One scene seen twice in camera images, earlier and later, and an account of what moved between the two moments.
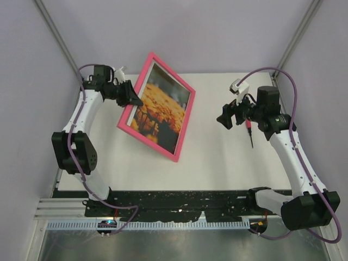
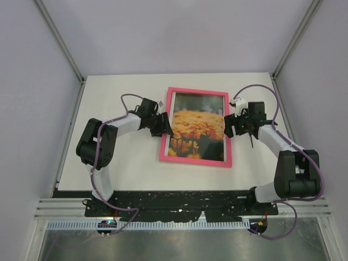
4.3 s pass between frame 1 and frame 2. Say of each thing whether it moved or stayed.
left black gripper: moved
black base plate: stayed
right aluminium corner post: stayed
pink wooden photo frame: moved
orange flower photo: moved
